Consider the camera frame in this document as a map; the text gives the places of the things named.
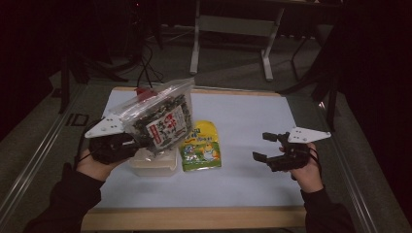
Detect metal floor rail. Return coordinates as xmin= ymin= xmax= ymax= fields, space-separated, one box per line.
xmin=0 ymin=82 xmax=88 ymax=215
xmin=315 ymin=103 xmax=387 ymax=233

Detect person's left hand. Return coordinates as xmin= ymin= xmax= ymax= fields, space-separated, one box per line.
xmin=76 ymin=147 xmax=132 ymax=183

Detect clear bag of dried seaweed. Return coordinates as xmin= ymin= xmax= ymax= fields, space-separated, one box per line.
xmin=110 ymin=77 xmax=196 ymax=159

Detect black rectangular floor frame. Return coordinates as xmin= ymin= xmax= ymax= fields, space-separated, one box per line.
xmin=65 ymin=113 xmax=90 ymax=128

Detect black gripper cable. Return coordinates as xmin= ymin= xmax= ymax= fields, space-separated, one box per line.
xmin=75 ymin=120 xmax=98 ymax=163
xmin=309 ymin=147 xmax=324 ymax=178

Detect white table mat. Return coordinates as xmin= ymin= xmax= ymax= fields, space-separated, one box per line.
xmin=93 ymin=88 xmax=305 ymax=209

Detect small red object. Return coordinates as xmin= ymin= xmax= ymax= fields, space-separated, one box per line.
xmin=134 ymin=86 xmax=159 ymax=102

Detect black floor cables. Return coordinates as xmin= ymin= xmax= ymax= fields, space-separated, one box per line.
xmin=135 ymin=40 xmax=164 ymax=89

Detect person's right hand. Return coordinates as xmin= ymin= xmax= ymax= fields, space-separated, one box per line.
xmin=279 ymin=142 xmax=325 ymax=194

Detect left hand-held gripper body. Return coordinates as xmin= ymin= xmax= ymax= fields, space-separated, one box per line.
xmin=85 ymin=113 xmax=145 ymax=165

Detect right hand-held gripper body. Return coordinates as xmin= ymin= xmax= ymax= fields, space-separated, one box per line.
xmin=266 ymin=126 xmax=332 ymax=173

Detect yellow snack packet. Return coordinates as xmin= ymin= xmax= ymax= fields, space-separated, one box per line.
xmin=179 ymin=119 xmax=223 ymax=173

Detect dark chair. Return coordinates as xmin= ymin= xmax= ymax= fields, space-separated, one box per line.
xmin=277 ymin=23 xmax=343 ymax=132

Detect clear plastic container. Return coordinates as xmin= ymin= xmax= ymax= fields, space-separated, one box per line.
xmin=128 ymin=146 xmax=179 ymax=178

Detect white metal-frame desk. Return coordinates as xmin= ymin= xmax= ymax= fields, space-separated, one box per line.
xmin=189 ymin=0 xmax=344 ymax=83

